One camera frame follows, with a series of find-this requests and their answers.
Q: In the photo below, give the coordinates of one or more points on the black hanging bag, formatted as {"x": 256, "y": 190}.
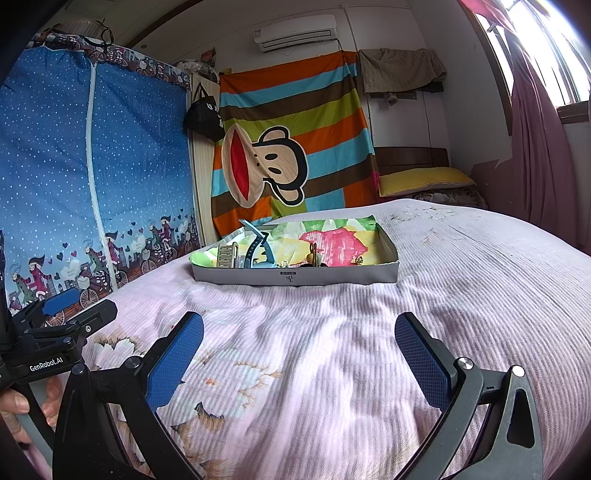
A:
{"x": 203, "y": 117}

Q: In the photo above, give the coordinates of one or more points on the person's left hand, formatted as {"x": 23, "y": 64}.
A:
{"x": 51, "y": 397}

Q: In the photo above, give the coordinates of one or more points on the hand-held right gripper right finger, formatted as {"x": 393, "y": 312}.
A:
{"x": 420, "y": 360}

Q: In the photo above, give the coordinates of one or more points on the yellow pillow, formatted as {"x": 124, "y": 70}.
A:
{"x": 425, "y": 180}

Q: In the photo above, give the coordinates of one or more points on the beige hanging garment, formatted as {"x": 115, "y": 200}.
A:
{"x": 401, "y": 69}

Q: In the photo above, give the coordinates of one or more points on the beige wooden cabinet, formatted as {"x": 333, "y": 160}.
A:
{"x": 203, "y": 184}

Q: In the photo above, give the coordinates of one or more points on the window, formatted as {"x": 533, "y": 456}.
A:
{"x": 554, "y": 46}

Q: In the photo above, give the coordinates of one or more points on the pink curtain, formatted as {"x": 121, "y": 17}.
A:
{"x": 535, "y": 161}

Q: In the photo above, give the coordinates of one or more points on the patterned pillow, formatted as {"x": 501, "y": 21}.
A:
{"x": 461, "y": 196}

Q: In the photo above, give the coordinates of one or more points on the blue printed fabric wardrobe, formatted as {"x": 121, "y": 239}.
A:
{"x": 46, "y": 161}

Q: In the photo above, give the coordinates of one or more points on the blue smart watch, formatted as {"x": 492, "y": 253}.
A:
{"x": 265, "y": 264}

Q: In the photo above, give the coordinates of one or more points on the white air conditioner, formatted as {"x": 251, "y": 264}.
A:
{"x": 295, "y": 32}

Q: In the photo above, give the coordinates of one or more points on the dark wooden headboard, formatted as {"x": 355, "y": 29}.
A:
{"x": 406, "y": 159}

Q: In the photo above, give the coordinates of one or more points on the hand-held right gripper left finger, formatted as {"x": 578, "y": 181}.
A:
{"x": 175, "y": 360}

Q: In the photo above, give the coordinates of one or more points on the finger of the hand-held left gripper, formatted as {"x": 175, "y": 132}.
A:
{"x": 60, "y": 302}
{"x": 97, "y": 316}

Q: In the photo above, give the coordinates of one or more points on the striped monkey blanket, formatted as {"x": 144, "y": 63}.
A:
{"x": 323, "y": 115}

